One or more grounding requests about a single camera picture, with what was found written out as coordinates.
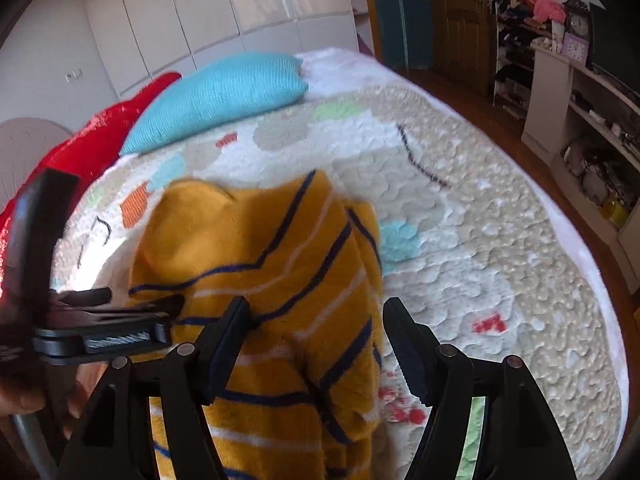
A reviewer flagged purple desk clock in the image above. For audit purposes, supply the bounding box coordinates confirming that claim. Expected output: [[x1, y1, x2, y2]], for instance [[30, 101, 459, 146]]
[[562, 0, 590, 66]]

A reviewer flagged red quilted duvet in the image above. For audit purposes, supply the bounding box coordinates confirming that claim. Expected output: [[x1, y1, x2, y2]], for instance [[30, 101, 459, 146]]
[[1, 72, 182, 297]]

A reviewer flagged black television screen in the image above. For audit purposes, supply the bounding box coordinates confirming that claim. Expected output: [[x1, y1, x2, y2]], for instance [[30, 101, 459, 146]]
[[589, 3, 639, 96]]

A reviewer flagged teal knit pillow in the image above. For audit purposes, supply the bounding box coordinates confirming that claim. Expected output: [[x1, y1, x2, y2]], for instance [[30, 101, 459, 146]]
[[119, 52, 308, 156]]

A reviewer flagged white shelf unit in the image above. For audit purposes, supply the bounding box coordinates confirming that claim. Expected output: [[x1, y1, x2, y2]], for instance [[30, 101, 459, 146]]
[[492, 0, 639, 292]]

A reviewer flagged white rounded headboard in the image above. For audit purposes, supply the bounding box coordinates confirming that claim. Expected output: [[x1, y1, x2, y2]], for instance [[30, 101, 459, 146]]
[[0, 118, 72, 209]]

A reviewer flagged pink cloth on shelf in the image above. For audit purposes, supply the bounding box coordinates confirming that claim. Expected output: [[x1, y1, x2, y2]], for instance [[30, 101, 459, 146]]
[[525, 0, 566, 23]]

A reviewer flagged white bed sheet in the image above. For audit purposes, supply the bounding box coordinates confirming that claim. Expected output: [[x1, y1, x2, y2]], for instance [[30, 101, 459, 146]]
[[294, 46, 632, 461]]

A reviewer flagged patchwork heart quilt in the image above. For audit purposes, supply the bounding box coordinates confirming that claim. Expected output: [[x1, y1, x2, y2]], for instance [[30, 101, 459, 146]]
[[52, 84, 627, 479]]

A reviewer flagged brown wooden door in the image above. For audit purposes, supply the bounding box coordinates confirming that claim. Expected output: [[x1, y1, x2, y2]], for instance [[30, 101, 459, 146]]
[[367, 0, 496, 96]]

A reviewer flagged yellow striped knit sweater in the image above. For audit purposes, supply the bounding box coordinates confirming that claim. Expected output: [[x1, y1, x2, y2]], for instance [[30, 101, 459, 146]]
[[129, 170, 383, 479]]

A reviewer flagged white glossy wardrobe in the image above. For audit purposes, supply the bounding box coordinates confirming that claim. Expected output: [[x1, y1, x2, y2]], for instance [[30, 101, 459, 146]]
[[84, 0, 358, 99]]

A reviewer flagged person's left hand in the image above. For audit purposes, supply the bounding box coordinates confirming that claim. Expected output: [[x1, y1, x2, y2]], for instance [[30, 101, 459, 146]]
[[1, 363, 107, 439]]

